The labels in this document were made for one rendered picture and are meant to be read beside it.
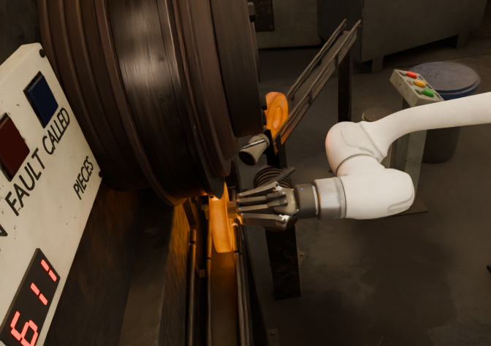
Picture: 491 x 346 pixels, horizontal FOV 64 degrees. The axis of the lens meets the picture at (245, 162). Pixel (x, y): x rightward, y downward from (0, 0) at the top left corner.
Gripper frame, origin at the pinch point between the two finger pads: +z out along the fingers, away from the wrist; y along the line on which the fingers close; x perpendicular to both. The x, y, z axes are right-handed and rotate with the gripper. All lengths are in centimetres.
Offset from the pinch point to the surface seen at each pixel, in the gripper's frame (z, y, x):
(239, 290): -2.6, -16.8, -5.4
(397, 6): -117, 198, -27
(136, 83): 4.1, -21.4, 41.7
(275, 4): -43, 262, -35
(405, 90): -68, 66, -14
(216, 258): 2.4, -4.5, -10.4
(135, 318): 11.2, -30.2, 10.5
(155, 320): 8.2, -30.9, 10.7
